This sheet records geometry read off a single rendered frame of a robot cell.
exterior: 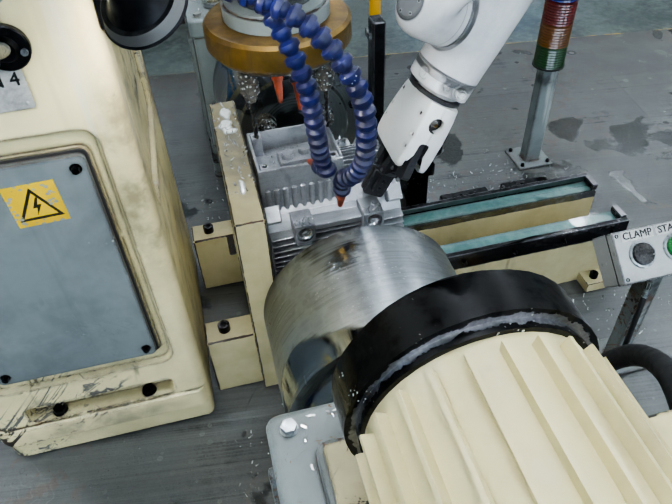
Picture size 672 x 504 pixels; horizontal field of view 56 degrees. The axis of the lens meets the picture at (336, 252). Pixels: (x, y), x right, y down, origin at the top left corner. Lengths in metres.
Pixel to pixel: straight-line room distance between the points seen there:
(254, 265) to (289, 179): 0.13
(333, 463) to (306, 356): 0.16
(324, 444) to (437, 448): 0.20
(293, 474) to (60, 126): 0.39
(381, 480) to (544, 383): 0.11
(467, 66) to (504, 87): 0.97
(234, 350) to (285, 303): 0.27
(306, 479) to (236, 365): 0.48
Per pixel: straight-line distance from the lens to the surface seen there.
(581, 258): 1.20
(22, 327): 0.85
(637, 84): 1.88
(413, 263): 0.70
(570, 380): 0.37
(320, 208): 0.91
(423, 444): 0.36
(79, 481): 1.03
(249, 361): 1.00
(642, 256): 0.91
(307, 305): 0.69
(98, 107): 0.65
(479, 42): 0.80
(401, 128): 0.85
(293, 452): 0.56
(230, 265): 1.16
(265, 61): 0.75
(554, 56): 1.36
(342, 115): 1.15
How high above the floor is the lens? 1.65
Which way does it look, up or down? 44 degrees down
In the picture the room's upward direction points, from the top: 3 degrees counter-clockwise
